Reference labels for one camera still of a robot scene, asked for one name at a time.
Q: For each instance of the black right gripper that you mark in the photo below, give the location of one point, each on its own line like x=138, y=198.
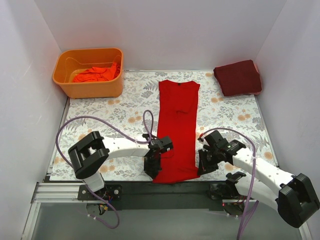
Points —
x=204, y=163

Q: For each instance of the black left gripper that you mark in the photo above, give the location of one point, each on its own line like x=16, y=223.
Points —
x=152, y=169

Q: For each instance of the red t shirt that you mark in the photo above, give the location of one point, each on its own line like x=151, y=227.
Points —
x=178, y=106

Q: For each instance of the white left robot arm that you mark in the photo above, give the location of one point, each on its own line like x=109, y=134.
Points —
x=90, y=153

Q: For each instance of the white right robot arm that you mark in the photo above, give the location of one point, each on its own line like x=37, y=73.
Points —
x=292, y=196

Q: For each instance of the floral patterned table mat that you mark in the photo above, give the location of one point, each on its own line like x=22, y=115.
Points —
x=238, y=117

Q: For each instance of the folded dark maroon t shirt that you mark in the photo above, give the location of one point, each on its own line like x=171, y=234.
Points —
x=238, y=78

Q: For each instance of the orange t shirt in basin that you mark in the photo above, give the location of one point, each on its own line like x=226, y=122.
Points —
x=98, y=74

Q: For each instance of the folded pink t shirt underneath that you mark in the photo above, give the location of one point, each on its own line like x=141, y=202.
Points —
x=256, y=67

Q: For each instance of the orange plastic basin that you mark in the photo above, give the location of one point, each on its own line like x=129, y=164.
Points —
x=73, y=62

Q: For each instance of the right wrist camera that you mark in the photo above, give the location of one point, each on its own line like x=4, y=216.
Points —
x=212, y=141

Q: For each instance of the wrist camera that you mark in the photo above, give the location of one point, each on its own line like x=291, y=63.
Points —
x=164, y=144
x=212, y=141

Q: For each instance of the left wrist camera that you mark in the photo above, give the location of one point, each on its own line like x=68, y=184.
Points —
x=164, y=144

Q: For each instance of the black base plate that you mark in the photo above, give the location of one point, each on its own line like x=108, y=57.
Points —
x=145, y=195

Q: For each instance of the aluminium frame rail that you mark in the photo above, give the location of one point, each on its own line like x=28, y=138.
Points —
x=57, y=213

